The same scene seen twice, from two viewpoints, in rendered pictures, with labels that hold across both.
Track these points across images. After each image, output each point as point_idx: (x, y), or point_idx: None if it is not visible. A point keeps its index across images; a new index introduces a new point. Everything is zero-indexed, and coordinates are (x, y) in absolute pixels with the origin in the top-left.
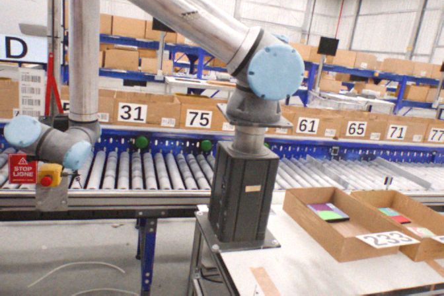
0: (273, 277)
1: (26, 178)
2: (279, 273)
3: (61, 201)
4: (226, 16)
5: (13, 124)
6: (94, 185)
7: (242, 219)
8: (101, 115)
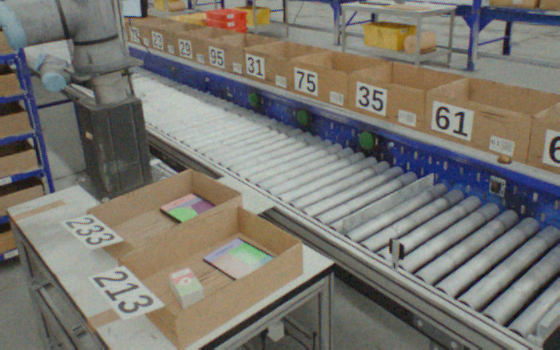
0: (51, 210)
1: None
2: (59, 212)
3: None
4: None
5: (37, 57)
6: (155, 122)
7: (92, 164)
8: (237, 65)
